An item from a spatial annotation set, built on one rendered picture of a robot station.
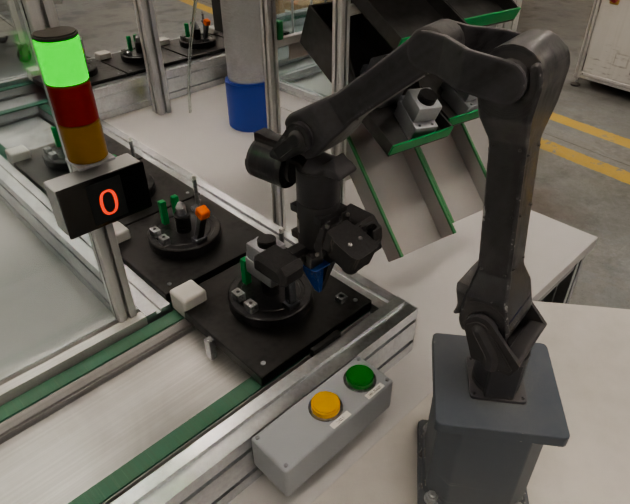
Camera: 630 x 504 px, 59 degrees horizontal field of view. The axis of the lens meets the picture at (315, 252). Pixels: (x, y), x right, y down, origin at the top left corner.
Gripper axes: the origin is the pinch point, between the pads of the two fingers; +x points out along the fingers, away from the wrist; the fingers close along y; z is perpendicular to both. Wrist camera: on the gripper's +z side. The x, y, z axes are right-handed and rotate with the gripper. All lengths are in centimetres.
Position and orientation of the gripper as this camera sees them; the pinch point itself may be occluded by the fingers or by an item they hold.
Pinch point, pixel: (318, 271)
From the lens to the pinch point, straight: 78.6
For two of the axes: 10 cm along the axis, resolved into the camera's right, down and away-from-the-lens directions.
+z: 7.0, 4.2, -5.8
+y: 7.1, -4.2, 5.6
